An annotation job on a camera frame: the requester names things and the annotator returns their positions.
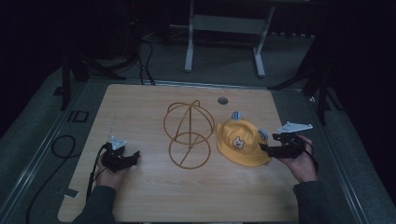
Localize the person's right hand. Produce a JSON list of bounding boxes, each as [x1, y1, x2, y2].
[[277, 134, 318, 184]]

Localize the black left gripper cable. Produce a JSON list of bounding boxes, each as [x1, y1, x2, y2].
[[86, 143, 110, 201]]

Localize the black floor cable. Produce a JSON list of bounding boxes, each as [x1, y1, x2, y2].
[[25, 133, 78, 224]]

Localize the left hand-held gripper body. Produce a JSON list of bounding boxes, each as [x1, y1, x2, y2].
[[100, 135, 134, 174]]

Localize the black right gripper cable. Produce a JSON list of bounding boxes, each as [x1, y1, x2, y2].
[[304, 140, 319, 175]]

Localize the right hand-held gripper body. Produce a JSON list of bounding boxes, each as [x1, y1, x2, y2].
[[271, 121, 314, 160]]

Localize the golden wire hat stand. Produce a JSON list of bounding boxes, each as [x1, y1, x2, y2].
[[163, 99, 216, 171]]

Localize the person's left hand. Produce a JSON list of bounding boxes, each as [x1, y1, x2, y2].
[[94, 154, 132, 191]]

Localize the black hanging cables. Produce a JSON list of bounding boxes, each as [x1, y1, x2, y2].
[[135, 36, 157, 87]]

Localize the black tripod stand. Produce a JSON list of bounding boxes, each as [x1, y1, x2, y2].
[[51, 46, 127, 112], [266, 59, 345, 126]]

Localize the white table frame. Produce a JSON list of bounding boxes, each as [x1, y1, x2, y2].
[[169, 0, 313, 78]]

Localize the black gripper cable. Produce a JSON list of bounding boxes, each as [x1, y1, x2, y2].
[[86, 143, 110, 201], [304, 140, 319, 175]]

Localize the yellow bucket hat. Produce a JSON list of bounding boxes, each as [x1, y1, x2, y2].
[[216, 109, 274, 168]]

